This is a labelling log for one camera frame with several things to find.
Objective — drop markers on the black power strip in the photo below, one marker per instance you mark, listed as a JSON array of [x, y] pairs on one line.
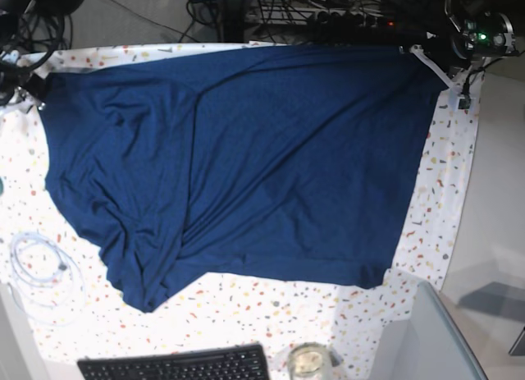
[[281, 12]]

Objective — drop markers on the black keyboard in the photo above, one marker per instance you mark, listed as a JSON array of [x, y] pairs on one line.
[[242, 362]]

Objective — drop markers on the glass jar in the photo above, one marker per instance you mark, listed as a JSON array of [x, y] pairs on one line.
[[309, 361]]

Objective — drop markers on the blue t-shirt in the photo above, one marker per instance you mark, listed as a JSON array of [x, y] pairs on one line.
[[289, 163]]

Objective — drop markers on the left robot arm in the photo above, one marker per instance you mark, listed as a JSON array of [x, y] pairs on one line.
[[473, 31]]

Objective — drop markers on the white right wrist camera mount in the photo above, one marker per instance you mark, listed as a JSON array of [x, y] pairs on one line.
[[27, 101]]

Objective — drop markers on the grey monitor edge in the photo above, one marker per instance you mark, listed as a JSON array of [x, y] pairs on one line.
[[427, 345]]

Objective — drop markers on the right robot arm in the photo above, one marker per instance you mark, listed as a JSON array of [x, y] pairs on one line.
[[31, 32]]

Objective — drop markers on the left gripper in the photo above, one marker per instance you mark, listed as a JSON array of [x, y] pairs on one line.
[[450, 50]]

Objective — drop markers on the terrazzo patterned tablecloth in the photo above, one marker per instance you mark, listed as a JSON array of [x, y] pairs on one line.
[[56, 282]]

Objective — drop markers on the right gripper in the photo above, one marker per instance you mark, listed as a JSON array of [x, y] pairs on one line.
[[22, 83]]

